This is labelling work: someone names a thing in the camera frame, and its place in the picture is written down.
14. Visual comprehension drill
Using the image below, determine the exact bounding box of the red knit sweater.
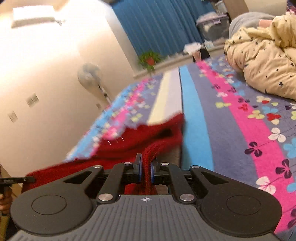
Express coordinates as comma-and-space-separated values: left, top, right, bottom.
22, 113, 184, 195

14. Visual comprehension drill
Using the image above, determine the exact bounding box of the white clothes pile on sill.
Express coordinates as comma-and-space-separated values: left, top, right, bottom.
183, 42, 202, 55

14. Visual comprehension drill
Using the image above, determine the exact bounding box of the person's left hand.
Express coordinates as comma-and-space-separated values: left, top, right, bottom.
0, 187, 13, 215

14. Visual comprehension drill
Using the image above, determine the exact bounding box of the colourful floral striped bed blanket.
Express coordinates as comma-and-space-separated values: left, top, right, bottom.
65, 57, 295, 240

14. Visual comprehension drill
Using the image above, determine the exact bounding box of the white standing fan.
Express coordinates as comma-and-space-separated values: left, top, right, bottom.
77, 63, 111, 108

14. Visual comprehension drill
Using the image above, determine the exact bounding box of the cream star-print duvet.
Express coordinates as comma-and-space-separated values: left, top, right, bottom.
224, 14, 295, 99

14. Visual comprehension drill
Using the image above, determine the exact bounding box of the white air conditioner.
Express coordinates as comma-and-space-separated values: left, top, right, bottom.
11, 5, 62, 28

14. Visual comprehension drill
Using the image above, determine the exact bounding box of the potted green plant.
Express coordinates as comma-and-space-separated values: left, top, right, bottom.
138, 50, 163, 72

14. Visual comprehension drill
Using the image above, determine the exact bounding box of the clear plastic storage box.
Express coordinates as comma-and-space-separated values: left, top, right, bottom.
196, 11, 230, 46

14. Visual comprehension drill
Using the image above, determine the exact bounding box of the grey pillow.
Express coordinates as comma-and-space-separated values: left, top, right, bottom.
229, 12, 275, 39

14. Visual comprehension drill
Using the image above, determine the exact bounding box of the blue curtain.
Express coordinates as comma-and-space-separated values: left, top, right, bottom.
111, 0, 214, 56

